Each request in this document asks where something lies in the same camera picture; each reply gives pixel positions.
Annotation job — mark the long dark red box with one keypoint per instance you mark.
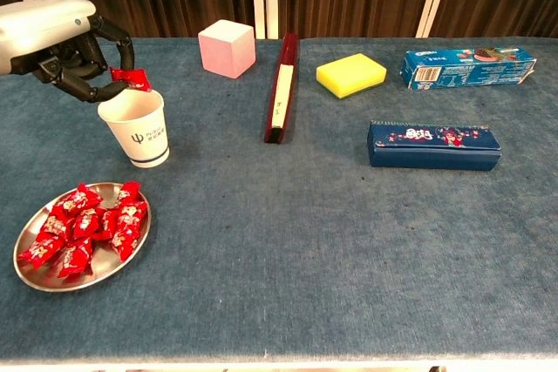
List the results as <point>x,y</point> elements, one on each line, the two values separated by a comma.
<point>287,49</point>

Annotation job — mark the blue Oreo cookie box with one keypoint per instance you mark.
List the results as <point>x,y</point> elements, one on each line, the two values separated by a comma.
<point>471,71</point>

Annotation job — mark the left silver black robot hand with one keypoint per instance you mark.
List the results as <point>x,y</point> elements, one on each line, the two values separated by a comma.
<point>43,28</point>

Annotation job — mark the red candy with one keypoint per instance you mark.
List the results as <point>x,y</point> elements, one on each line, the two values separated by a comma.
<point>136,78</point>
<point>106,226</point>
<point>54,226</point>
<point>74,259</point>
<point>130,191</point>
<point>131,214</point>
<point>87,221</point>
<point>76,201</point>
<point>124,243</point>
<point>39,252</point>

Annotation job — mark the pink foam cube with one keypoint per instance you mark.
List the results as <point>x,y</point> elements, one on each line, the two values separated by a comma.
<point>226,54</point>

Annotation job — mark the yellow sponge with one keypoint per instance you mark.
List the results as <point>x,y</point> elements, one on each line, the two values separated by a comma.
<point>349,71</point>

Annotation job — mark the blue table cloth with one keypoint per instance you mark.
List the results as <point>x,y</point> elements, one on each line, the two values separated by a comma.
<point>279,237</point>

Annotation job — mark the dark blue pencil case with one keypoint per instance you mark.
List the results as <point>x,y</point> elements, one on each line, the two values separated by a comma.
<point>431,150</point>

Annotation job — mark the white paper cup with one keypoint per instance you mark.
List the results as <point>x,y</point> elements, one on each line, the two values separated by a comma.
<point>148,137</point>

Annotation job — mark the silver metal plate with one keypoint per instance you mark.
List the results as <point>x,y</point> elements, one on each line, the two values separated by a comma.
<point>104,259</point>

